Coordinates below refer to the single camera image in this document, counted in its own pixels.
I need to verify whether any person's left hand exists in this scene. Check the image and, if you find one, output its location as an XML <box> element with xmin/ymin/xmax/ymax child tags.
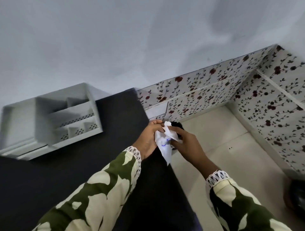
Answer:
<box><xmin>132</xmin><ymin>120</ymin><xmax>165</xmax><ymax>160</ymax></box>

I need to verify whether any person's right hand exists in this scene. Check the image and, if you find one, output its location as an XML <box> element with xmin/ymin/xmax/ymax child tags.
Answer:
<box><xmin>164</xmin><ymin>126</ymin><xmax>219</xmax><ymax>178</ymax></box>

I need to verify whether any white tissue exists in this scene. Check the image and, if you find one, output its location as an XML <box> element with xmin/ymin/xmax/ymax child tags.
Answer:
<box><xmin>155</xmin><ymin>121</ymin><xmax>183</xmax><ymax>166</ymax></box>

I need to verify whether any person's left forearm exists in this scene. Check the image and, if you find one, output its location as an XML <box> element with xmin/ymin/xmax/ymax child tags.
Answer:
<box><xmin>32</xmin><ymin>146</ymin><xmax>142</xmax><ymax>231</ymax></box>

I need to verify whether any person's right forearm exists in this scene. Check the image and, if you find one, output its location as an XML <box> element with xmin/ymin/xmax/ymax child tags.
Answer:
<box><xmin>206</xmin><ymin>170</ymin><xmax>292</xmax><ymax>231</ymax></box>

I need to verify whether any white desk organizer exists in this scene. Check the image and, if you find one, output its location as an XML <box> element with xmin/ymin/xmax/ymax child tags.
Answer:
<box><xmin>0</xmin><ymin>82</ymin><xmax>103</xmax><ymax>161</ymax></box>

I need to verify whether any dark round object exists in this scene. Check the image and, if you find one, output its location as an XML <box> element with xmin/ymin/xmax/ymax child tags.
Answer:
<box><xmin>283</xmin><ymin>179</ymin><xmax>305</xmax><ymax>221</ymax></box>

